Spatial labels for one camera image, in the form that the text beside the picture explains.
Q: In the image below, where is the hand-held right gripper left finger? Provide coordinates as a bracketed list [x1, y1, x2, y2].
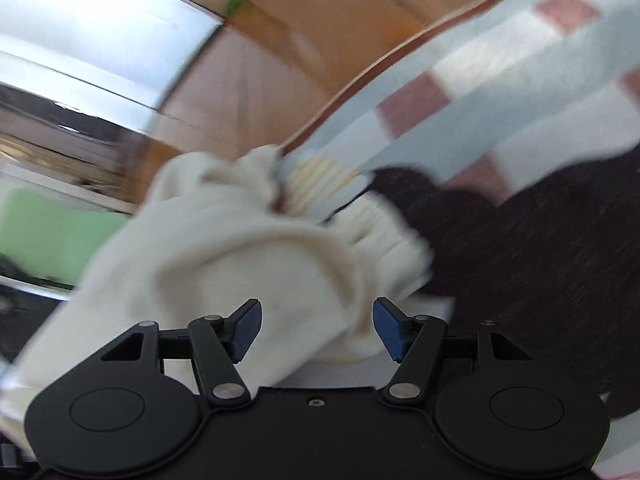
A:
[100, 299, 263, 408]

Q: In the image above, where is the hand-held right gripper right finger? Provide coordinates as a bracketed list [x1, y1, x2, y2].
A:
[372, 297, 533, 406]

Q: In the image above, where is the cream knit sweater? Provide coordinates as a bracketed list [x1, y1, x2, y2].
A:
[0, 144, 437, 441]

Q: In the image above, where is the dark brown garment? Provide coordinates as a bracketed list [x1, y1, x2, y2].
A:
[371, 144, 640, 422]

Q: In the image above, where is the dark grey cloth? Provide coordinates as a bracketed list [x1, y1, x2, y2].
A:
[0, 252, 77, 363]

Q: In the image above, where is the green mat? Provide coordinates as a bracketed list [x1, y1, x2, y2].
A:
[0, 186, 132, 290]

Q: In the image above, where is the checkered blanket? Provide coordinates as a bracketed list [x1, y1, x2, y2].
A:
[277, 0, 640, 480]

